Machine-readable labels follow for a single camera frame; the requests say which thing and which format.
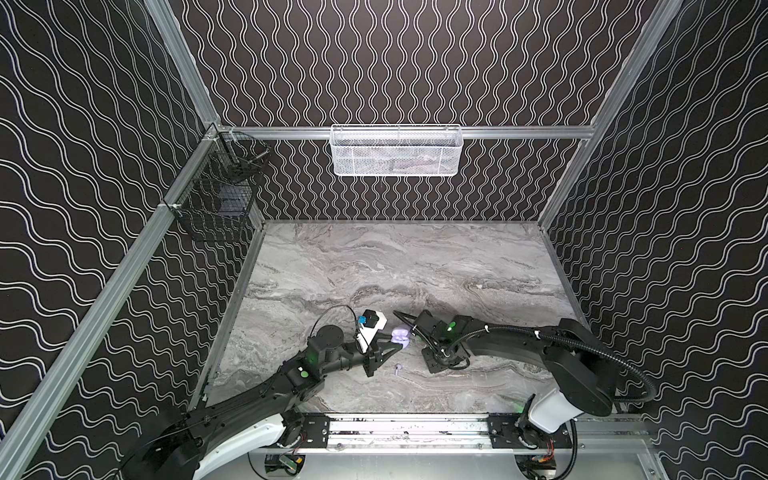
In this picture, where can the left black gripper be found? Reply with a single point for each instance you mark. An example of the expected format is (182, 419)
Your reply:
(369, 360)

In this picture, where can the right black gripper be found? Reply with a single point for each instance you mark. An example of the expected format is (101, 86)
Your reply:
(429, 330)

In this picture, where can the purple earbud charging case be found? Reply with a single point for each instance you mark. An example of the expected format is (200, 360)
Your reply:
(401, 335)

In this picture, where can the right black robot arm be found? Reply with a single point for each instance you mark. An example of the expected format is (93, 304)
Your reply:
(587, 378)

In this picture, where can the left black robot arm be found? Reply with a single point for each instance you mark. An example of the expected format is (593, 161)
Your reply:
(205, 439)

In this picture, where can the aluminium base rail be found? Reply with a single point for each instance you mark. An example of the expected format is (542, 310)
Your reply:
(390, 433)

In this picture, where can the white wire mesh basket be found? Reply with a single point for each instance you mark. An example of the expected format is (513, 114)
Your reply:
(390, 150)

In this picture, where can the black wire basket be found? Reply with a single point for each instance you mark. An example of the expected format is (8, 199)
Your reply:
(216, 205)

